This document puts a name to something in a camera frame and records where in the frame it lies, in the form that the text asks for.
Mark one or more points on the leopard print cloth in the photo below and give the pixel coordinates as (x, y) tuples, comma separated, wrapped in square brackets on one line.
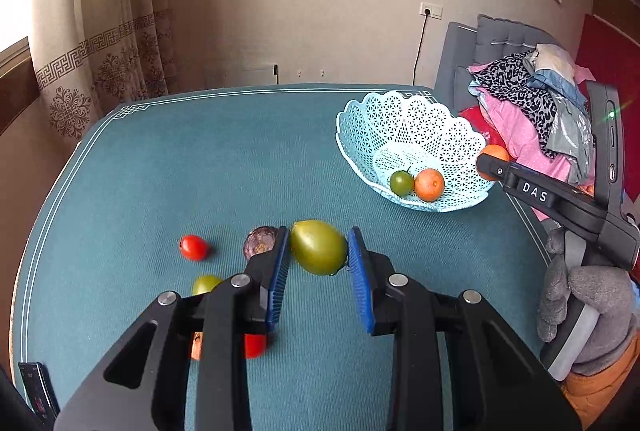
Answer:
[(520, 83)]

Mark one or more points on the person's right forearm orange sleeve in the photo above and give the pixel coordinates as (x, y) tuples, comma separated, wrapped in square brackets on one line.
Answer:
[(600, 393)]

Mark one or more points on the red blanket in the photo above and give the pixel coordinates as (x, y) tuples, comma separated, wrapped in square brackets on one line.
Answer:
[(605, 56)]

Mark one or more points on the small orange fruit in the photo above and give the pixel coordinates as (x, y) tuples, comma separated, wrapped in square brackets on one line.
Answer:
[(196, 347)]

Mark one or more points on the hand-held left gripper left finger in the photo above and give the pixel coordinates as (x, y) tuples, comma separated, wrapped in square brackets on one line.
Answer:
[(277, 283)]

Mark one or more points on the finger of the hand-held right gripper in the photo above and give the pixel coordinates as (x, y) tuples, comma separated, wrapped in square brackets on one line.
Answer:
[(525, 186)]

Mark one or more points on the wooden window frame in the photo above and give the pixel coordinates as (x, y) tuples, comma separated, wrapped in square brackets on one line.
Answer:
[(15, 76)]

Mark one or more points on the light blue cloth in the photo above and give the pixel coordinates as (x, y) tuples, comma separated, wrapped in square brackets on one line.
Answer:
[(562, 86)]

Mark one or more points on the pile of clothes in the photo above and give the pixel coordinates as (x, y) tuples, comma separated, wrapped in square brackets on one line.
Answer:
[(510, 121)]

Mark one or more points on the red tomato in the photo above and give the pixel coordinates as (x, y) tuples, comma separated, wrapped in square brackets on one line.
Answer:
[(194, 247), (255, 347)]

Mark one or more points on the person's right hand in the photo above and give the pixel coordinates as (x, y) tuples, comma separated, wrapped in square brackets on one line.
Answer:
[(605, 301)]

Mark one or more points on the white wall socket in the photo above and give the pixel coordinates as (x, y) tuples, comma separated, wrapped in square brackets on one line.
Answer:
[(431, 10)]

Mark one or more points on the green mango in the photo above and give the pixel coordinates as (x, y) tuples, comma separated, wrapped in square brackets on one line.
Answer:
[(317, 246)]

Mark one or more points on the purple passion fruit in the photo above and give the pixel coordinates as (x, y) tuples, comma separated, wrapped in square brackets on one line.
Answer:
[(259, 241)]

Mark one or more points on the grey shiny cloth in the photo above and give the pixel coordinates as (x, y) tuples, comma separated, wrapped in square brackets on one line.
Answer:
[(570, 136)]

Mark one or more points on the orange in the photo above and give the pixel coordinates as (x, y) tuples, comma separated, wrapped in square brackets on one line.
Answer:
[(495, 152), (429, 185)]

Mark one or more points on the small green fruit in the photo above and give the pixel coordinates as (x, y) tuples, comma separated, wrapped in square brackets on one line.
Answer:
[(205, 283)]

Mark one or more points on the grey padded sofa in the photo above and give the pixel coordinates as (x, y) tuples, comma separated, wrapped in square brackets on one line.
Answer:
[(462, 56)]

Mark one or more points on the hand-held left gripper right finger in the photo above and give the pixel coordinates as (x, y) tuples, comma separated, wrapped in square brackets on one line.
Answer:
[(357, 283)]

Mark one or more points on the beige patterned curtain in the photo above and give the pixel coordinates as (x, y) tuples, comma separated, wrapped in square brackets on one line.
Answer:
[(100, 36)]

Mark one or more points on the black phone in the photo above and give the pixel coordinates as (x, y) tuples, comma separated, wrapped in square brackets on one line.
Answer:
[(39, 391)]

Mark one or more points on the green tomato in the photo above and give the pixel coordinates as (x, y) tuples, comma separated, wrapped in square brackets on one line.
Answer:
[(401, 183)]

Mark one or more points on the white cloth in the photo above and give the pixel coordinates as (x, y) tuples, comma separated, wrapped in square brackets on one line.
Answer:
[(552, 58)]

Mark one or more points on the teal tablecloth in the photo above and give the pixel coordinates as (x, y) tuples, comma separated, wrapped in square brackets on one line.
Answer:
[(200, 161)]

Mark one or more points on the light blue perforated basket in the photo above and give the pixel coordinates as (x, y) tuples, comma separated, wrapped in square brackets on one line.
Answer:
[(400, 126)]

